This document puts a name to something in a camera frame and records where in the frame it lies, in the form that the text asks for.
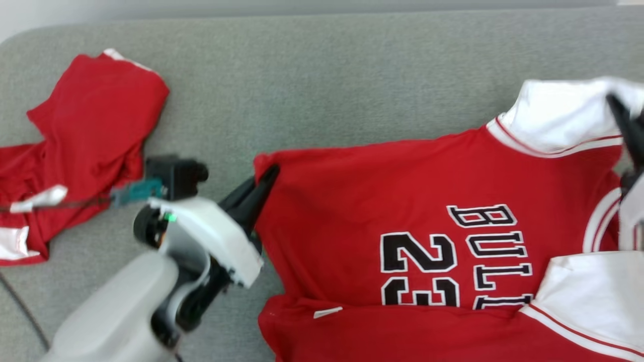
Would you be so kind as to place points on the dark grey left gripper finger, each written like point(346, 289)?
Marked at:
point(264, 188)
point(236, 198)

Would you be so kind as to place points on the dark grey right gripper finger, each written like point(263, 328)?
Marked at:
point(626, 125)

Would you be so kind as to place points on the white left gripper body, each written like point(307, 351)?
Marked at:
point(211, 231)

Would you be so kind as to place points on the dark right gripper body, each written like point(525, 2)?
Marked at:
point(634, 216)

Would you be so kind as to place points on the red Bulls basketball jersey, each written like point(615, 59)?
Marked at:
point(402, 201)

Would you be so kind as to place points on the red basketball shorts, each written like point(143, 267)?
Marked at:
point(90, 125)

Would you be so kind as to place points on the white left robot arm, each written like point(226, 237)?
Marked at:
point(115, 311)

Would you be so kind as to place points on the grey fabric sofa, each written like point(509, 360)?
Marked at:
point(327, 75)

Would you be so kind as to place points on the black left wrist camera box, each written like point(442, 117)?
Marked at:
point(176, 173)

